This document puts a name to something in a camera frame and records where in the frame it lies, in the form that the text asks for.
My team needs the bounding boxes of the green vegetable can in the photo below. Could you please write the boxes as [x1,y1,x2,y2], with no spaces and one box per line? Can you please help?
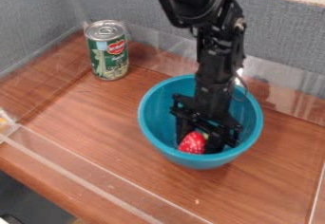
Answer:
[85,20,130,81]

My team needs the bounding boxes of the blue plastic bowl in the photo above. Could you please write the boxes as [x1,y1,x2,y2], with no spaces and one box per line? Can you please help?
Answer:
[138,74,263,170]

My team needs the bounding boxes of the red toy strawberry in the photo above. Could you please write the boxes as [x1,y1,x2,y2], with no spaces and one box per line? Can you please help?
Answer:
[178,131,209,155]

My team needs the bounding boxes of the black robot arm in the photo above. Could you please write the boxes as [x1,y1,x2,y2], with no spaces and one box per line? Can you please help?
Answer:
[160,0,247,154]

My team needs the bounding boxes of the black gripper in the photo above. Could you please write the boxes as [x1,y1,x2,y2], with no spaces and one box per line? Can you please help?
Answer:
[170,93,244,154]

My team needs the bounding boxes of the black cable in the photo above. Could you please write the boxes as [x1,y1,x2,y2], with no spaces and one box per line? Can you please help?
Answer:
[228,70,251,103]

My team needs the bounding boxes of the clear acrylic barrier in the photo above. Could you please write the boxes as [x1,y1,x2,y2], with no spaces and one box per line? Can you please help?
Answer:
[0,108,208,224]

